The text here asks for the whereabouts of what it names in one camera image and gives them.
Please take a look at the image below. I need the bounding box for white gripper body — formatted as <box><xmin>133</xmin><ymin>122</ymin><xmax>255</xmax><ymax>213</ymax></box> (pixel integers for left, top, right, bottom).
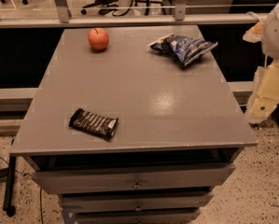
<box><xmin>244</xmin><ymin>60</ymin><xmax>279</xmax><ymax>124</ymax></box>

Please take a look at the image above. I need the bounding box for blue chip bag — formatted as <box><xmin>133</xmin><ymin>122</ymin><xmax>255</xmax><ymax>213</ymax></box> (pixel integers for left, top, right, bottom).
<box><xmin>148</xmin><ymin>34</ymin><xmax>218</xmax><ymax>68</ymax></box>

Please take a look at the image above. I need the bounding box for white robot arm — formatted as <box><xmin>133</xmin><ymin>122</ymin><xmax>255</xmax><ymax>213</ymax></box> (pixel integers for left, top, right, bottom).
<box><xmin>243</xmin><ymin>2</ymin><xmax>279</xmax><ymax>124</ymax></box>

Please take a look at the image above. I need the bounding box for red apple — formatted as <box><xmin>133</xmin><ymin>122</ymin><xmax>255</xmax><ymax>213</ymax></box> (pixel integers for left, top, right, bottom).
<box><xmin>88</xmin><ymin>28</ymin><xmax>109</xmax><ymax>50</ymax></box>

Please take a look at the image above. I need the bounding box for grey drawer cabinet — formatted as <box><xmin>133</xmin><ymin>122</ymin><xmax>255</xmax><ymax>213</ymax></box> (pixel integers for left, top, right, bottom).
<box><xmin>9</xmin><ymin>25</ymin><xmax>258</xmax><ymax>224</ymax></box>

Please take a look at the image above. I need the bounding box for bottom grey drawer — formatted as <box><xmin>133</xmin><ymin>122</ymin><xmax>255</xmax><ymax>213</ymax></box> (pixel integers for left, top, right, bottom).
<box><xmin>77</xmin><ymin>208</ymin><xmax>200</xmax><ymax>224</ymax></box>

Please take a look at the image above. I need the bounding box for grey drawer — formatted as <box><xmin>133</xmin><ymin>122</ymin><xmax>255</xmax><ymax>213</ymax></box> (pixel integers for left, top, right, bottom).
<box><xmin>59</xmin><ymin>191</ymin><xmax>213</xmax><ymax>213</ymax></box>
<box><xmin>33</xmin><ymin>163</ymin><xmax>235</xmax><ymax>194</ymax></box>
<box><xmin>77</xmin><ymin>208</ymin><xmax>200</xmax><ymax>224</ymax></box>

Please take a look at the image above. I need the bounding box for black snack bar wrapper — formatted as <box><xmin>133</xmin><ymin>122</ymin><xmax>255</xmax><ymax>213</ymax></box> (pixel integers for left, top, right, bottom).
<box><xmin>69</xmin><ymin>108</ymin><xmax>119</xmax><ymax>140</ymax></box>

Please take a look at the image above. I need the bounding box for middle grey drawer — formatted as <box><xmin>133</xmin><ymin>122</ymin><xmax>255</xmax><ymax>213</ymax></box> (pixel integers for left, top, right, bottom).
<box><xmin>59</xmin><ymin>191</ymin><xmax>213</xmax><ymax>213</ymax></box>

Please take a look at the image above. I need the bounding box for top grey drawer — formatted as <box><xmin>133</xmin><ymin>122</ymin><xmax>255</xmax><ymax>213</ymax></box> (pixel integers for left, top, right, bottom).
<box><xmin>33</xmin><ymin>163</ymin><xmax>235</xmax><ymax>194</ymax></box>

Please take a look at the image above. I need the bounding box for black stand leg with caster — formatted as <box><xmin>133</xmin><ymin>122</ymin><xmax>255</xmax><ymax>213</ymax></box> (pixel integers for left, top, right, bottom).
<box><xmin>3</xmin><ymin>155</ymin><xmax>16</xmax><ymax>217</ymax></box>

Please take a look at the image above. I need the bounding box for metal window rail frame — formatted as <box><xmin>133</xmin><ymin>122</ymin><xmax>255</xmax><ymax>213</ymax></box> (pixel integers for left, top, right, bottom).
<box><xmin>0</xmin><ymin>0</ymin><xmax>279</xmax><ymax>28</ymax></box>

